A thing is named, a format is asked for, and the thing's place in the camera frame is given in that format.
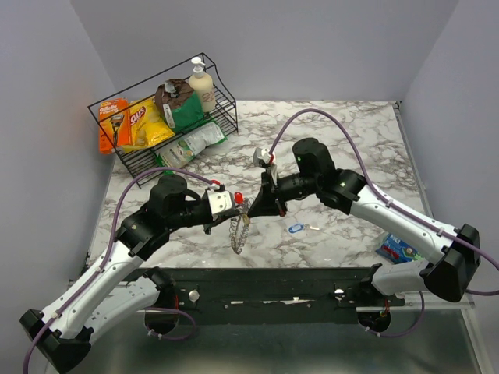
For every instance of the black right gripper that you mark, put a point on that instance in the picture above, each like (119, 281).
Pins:
(269, 202)

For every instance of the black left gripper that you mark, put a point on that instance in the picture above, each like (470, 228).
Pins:
(210, 222)

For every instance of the red key tag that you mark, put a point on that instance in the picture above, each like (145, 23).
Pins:
(238, 198)

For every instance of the blue key tag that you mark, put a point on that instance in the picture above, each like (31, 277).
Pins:
(296, 228)

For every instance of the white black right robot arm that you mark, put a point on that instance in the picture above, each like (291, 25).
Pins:
(447, 265)

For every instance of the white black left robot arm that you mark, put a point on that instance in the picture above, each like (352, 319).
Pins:
(65, 330)

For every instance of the white green snack pouch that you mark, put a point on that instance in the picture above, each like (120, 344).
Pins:
(195, 142)

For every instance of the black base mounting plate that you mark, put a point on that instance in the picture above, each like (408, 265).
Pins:
(264, 296)

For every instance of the yellow chips bag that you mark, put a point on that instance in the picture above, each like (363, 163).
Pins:
(147, 128)

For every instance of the green brown bag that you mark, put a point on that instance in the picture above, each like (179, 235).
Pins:
(179, 105)

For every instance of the cream lotion pump bottle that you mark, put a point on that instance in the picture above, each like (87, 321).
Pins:
(202, 84)

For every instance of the orange razor package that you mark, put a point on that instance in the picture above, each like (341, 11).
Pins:
(114, 122)

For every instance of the blue green toothbrush pack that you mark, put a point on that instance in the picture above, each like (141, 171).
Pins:
(397, 251)

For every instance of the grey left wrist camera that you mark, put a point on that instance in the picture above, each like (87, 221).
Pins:
(220, 202)

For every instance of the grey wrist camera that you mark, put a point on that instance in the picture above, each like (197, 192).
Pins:
(262, 158)
(220, 202)

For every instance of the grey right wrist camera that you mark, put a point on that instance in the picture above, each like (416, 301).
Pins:
(262, 158)

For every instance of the black wire rack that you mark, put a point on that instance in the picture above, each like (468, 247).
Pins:
(224, 114)

